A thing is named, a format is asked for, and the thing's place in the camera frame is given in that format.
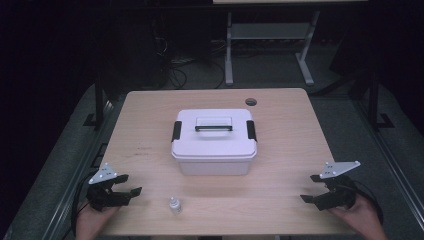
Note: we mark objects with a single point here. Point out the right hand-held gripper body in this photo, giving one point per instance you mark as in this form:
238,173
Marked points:
336,193

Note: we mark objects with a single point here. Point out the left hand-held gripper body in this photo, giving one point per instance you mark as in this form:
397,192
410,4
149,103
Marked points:
105,196

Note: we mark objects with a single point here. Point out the small white dropper bottle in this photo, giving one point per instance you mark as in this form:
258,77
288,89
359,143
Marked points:
175,206

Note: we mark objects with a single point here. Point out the white plastic storage box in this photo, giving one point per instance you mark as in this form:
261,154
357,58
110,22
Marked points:
213,167

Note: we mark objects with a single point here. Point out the white storage box lid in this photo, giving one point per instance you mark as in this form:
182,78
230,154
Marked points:
213,145

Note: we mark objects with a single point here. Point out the person's left hand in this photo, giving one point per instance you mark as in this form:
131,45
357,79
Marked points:
91,221

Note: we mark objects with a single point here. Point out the person's right hand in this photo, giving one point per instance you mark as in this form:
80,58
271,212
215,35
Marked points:
361,220

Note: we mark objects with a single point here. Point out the black upright stand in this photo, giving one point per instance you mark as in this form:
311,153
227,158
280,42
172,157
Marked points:
99,100
374,100

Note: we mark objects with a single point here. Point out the aluminium frame rail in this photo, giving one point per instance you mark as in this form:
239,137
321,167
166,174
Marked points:
393,166
80,173

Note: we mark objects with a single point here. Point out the grey metal desk frame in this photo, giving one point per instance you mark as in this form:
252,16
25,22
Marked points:
229,50

